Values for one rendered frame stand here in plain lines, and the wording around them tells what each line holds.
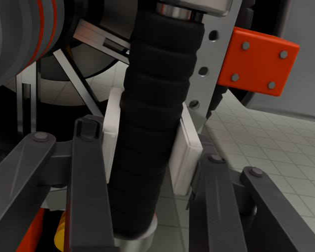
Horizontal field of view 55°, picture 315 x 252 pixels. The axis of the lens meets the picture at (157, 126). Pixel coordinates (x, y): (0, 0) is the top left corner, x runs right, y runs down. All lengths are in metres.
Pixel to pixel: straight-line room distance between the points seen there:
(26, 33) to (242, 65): 0.25
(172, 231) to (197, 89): 1.04
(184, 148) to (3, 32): 0.16
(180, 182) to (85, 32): 0.36
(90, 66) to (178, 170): 0.52
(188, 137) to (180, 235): 1.23
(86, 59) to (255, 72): 0.36
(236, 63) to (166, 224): 1.09
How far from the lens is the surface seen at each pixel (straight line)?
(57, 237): 0.54
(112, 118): 0.15
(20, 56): 0.29
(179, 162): 0.16
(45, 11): 0.33
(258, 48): 0.40
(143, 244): 0.21
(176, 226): 1.41
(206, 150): 0.16
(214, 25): 0.38
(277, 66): 0.42
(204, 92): 0.40
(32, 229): 0.52
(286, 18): 0.58
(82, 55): 0.65
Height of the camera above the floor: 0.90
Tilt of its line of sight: 23 degrees down
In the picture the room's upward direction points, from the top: 14 degrees clockwise
